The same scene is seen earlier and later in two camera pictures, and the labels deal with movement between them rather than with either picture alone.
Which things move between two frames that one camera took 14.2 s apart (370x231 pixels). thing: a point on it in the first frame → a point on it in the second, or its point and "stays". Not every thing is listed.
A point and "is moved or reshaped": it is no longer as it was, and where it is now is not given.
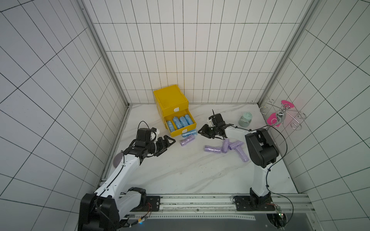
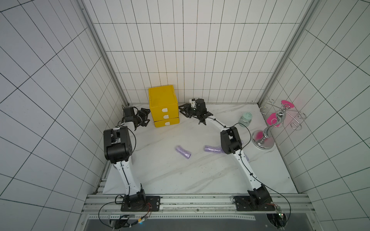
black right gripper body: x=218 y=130 → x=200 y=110
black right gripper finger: x=205 y=131 → x=184 y=113
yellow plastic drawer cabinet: x=172 y=102 is moved or reshaped
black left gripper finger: x=165 y=149 → x=145 y=123
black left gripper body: x=160 y=145 → x=143 y=115
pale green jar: x=244 y=120 stays
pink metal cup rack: x=278 y=113 stays
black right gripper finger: x=210 y=135 → x=185 y=106
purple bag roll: x=187 y=140 → x=183 y=152
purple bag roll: x=208 y=148 stays
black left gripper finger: x=169 y=140 → x=148 y=110
